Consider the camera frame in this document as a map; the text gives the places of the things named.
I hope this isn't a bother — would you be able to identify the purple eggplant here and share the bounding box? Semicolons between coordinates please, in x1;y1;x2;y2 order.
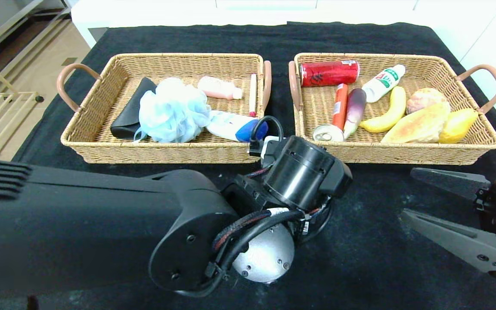
344;88;367;140

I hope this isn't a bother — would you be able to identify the orange sausage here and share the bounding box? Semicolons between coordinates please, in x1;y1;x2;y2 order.
332;84;349;132

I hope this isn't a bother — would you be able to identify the white bottle with blue cap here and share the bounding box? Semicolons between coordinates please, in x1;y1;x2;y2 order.
207;110;269;143

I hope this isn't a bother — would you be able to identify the light blue bath pouf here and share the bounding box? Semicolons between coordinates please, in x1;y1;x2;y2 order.
134;77;212;143

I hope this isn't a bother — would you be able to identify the black leather glasses case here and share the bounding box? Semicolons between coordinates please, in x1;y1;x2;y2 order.
110;77;157;140

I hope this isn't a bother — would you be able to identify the rectangular wicker basket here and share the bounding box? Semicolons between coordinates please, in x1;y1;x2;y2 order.
288;53;496;166
56;53;272;165

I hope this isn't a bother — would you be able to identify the yellow mango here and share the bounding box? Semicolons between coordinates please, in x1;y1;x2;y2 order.
438;108;478;145

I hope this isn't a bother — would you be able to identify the black tablecloth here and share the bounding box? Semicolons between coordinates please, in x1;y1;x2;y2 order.
0;22;496;310

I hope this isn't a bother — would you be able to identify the long bread loaf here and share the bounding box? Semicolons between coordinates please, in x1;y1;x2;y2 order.
381;102;451;144

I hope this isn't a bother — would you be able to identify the yellow banana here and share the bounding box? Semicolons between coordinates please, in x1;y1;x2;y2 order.
360;86;406;133

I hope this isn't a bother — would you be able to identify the round bread roll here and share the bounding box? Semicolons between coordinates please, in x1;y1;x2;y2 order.
405;88;446;116

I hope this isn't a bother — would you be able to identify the white bottle with green label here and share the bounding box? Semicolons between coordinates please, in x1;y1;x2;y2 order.
362;65;406;103

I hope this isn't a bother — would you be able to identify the silver tin can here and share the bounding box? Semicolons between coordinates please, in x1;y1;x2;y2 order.
312;124;344;143

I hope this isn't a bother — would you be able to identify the red drink can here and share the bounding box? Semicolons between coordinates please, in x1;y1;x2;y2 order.
300;61;360;87

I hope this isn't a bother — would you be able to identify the white pen with red tip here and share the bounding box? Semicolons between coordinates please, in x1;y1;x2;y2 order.
249;74;257;118

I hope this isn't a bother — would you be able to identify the small pink bottle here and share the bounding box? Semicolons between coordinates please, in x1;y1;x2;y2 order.
198;76;243;100

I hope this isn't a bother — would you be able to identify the beige wooden rack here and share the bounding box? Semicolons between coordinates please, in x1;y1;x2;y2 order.
0;50;45;151

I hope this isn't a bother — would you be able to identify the grey and brown shelf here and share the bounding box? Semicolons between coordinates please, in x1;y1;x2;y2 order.
0;0;74;99

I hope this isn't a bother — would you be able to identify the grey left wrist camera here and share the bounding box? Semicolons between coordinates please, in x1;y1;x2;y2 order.
260;136;283;159

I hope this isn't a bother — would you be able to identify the thick black camera cable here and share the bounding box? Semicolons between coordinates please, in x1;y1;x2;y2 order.
248;115;284;158

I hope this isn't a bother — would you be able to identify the black braided cable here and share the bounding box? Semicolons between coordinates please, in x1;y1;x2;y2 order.
214;210;274;250

